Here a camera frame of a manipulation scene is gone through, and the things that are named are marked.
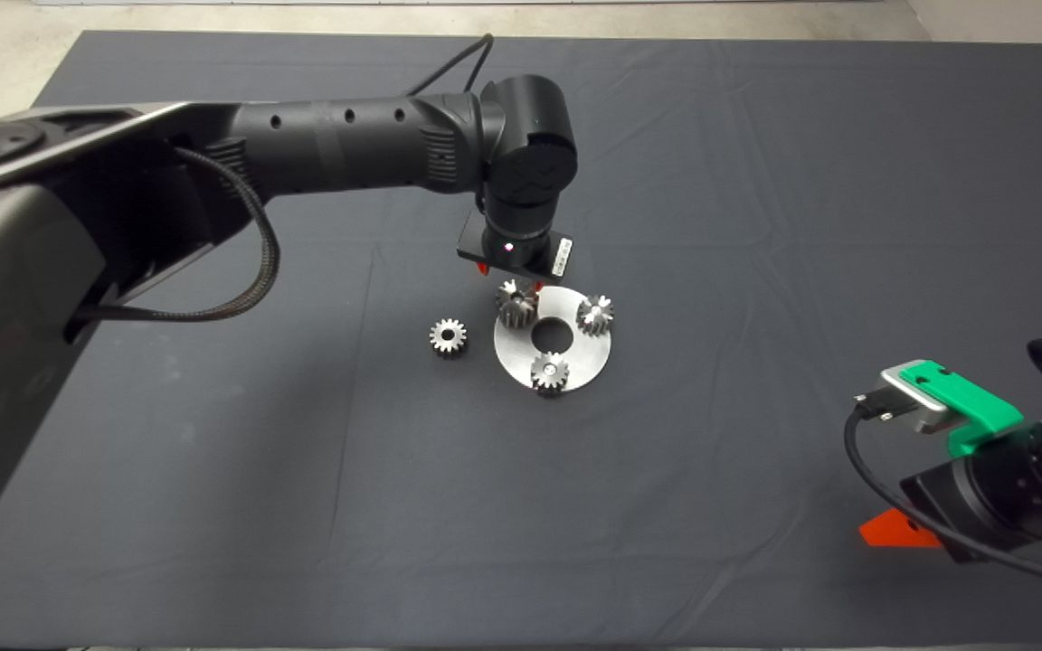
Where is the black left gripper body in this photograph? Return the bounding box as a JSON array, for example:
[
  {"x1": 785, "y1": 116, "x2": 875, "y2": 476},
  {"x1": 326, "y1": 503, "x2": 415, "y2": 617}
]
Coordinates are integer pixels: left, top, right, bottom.
[{"x1": 457, "y1": 215, "x2": 573, "y2": 278}]

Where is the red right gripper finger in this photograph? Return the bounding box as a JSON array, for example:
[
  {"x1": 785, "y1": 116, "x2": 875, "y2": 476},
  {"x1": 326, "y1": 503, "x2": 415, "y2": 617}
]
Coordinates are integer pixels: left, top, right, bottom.
[{"x1": 859, "y1": 508, "x2": 943, "y2": 550}]

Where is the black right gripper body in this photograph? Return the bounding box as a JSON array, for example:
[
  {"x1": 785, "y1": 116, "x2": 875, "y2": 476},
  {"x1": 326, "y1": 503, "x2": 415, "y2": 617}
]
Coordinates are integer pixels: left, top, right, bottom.
[{"x1": 899, "y1": 457, "x2": 1012, "y2": 563}]

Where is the larger steel gear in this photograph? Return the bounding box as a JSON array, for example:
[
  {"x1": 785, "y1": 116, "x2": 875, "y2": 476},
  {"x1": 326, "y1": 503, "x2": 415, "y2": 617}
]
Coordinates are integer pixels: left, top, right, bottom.
[{"x1": 495, "y1": 280, "x2": 538, "y2": 331}]

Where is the smaller steel gear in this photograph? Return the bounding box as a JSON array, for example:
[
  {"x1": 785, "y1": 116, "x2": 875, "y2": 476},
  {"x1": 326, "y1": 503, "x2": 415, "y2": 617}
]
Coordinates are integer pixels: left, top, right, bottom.
[
  {"x1": 530, "y1": 353, "x2": 571, "y2": 397},
  {"x1": 575, "y1": 295, "x2": 615, "y2": 337},
  {"x1": 429, "y1": 318, "x2": 469, "y2": 358}
]

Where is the round metal plate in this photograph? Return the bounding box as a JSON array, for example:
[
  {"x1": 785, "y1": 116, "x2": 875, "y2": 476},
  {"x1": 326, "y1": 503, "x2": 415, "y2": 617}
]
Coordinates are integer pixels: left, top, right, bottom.
[{"x1": 493, "y1": 286, "x2": 612, "y2": 394}]

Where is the dark grey table cloth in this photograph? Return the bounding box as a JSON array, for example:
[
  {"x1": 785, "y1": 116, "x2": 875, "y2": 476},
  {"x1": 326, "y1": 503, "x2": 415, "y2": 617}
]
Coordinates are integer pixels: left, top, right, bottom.
[{"x1": 0, "y1": 30, "x2": 1042, "y2": 648}]

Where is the green right camera mount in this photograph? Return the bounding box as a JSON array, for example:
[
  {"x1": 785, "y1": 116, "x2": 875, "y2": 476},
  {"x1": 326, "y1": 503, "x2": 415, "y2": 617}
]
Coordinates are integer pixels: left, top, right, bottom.
[{"x1": 901, "y1": 360, "x2": 1024, "y2": 458}]

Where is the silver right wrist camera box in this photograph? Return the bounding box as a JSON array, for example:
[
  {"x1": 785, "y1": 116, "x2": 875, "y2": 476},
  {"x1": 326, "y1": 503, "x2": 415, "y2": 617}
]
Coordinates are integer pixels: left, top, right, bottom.
[{"x1": 880, "y1": 366, "x2": 952, "y2": 435}]

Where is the thin black left camera cable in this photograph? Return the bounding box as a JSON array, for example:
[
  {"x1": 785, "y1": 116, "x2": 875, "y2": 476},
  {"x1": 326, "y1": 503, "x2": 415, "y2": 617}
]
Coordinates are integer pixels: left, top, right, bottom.
[{"x1": 408, "y1": 33, "x2": 495, "y2": 96}]

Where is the braided black arm cable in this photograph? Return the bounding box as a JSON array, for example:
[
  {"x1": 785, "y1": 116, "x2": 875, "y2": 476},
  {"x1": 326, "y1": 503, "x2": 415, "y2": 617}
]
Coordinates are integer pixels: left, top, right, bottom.
[{"x1": 73, "y1": 145, "x2": 280, "y2": 324}]

